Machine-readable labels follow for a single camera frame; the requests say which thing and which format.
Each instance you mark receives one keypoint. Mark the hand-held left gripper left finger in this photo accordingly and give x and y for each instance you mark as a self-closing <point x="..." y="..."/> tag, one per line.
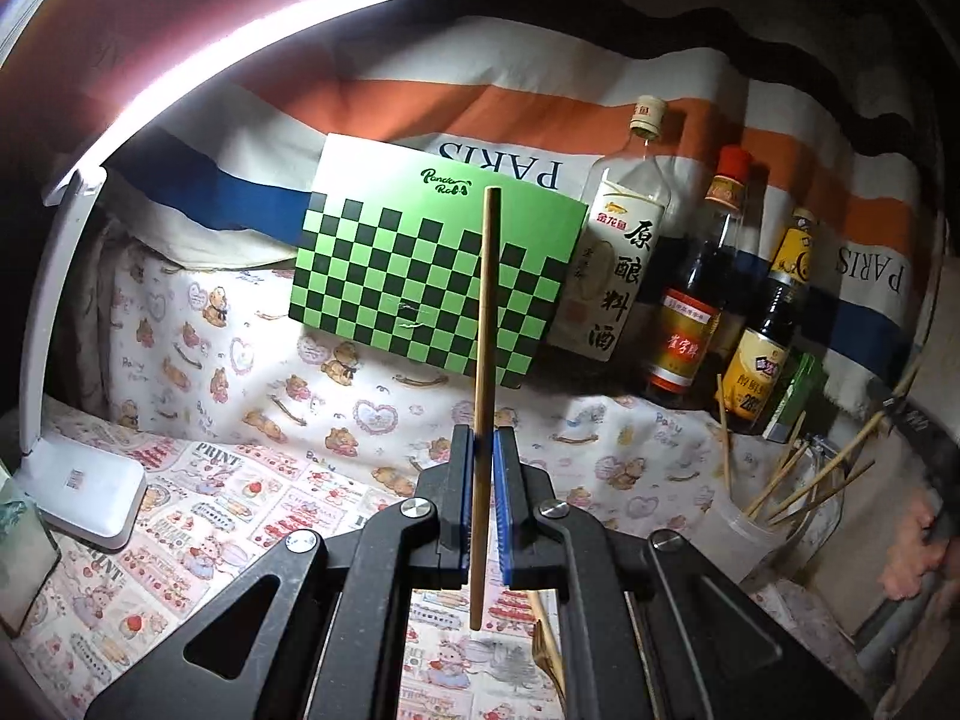
<point x="461" y="510"/>

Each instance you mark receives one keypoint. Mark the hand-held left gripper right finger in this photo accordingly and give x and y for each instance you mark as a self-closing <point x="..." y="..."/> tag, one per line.
<point x="502" y="525"/>

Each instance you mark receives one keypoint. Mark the single light wooden chopstick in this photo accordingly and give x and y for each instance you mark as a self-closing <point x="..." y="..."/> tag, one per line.
<point x="486" y="315"/>

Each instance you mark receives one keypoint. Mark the group of bamboo chopsticks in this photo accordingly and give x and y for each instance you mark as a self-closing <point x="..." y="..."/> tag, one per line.
<point x="724" y="435"/>

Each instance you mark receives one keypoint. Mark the translucent plastic container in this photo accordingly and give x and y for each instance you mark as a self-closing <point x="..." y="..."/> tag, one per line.
<point x="739" y="540"/>

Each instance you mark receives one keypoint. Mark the person's right hand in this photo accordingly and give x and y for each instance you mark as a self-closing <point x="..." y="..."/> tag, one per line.
<point x="911" y="547"/>

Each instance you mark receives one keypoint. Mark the green carton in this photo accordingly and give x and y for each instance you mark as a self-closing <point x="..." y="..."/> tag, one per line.
<point x="795" y="397"/>

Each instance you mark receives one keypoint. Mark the dark bottle yellow label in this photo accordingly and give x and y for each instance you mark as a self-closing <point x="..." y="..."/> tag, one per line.
<point x="757" y="375"/>

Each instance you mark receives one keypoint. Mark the strawberry print cloth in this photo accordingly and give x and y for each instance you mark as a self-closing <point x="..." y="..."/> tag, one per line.
<point x="225" y="480"/>

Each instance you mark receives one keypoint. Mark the bear print cloth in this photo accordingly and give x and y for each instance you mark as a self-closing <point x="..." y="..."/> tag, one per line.
<point x="262" y="375"/>

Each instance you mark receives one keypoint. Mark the green checkerboard card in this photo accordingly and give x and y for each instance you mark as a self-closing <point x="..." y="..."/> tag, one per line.
<point x="375" y="277"/>

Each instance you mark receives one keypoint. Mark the dark bottle red cap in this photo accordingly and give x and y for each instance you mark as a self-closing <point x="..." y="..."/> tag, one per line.
<point x="682" y="345"/>

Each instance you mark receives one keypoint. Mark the clear bottle white label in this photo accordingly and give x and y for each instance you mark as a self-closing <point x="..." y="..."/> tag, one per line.
<point x="615" y="262"/>

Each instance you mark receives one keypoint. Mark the white desk lamp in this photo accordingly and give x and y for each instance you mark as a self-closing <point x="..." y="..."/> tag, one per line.
<point x="90" y="495"/>

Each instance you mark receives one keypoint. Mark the striped blanket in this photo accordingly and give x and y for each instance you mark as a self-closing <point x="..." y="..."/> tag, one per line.
<point x="525" y="112"/>

